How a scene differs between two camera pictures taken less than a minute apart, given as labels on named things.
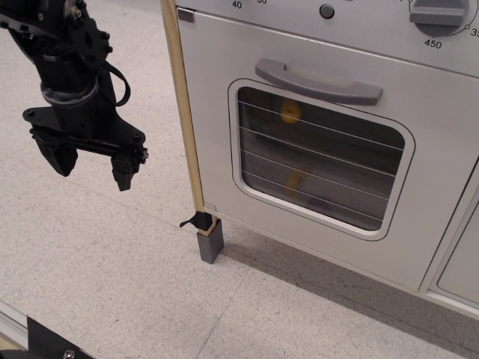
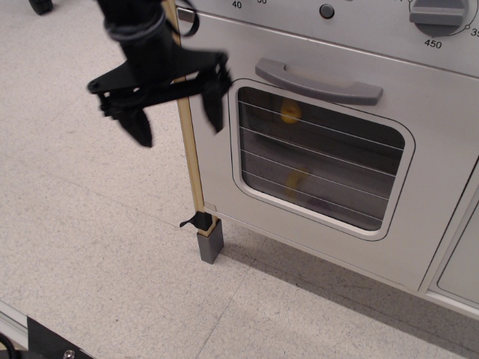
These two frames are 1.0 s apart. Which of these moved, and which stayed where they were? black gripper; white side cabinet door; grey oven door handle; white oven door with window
Moved: black gripper
Stayed: grey oven door handle; white side cabinet door; white oven door with window
